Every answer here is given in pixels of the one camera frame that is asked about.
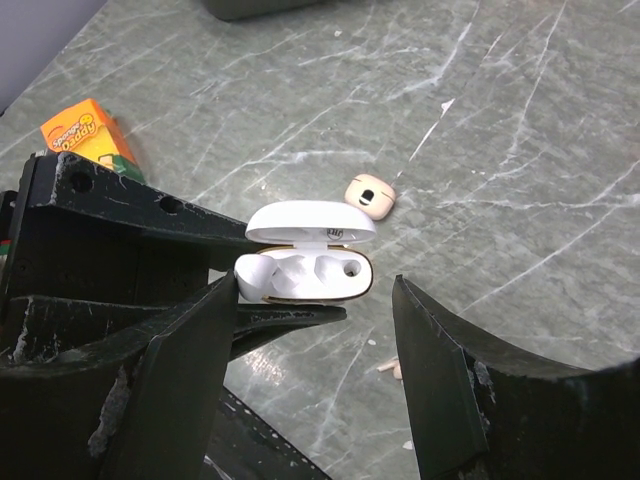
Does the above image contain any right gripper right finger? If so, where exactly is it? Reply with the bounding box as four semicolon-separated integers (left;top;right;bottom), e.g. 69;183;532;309
392;276;639;479

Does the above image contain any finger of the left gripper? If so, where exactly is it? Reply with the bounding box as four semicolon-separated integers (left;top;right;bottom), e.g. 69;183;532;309
1;153;261;300
1;296;346;365

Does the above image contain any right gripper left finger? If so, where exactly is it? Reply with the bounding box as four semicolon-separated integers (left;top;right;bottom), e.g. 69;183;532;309
1;274;238;479

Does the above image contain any white earbud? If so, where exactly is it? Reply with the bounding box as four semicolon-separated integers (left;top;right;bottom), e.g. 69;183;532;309
234;254;277;302

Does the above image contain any white earbud charging case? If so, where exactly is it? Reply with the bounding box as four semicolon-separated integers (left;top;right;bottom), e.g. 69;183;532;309
245;200;376;304

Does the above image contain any beige earbud charging case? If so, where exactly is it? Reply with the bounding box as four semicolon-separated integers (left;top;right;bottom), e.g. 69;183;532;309
344;174;396;221

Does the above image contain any beige earbud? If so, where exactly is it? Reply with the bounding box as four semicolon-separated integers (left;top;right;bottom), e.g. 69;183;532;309
376;358;400;372
392;363;403;381

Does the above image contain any orange sponge box front left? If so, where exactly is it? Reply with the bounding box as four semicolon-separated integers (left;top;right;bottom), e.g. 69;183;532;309
40;98;145;183

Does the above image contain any grey fruit tray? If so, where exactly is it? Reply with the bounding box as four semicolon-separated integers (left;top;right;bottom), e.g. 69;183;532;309
202;0;319;22

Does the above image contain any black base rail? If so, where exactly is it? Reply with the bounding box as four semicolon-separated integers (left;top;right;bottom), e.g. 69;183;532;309
200;388;329;480

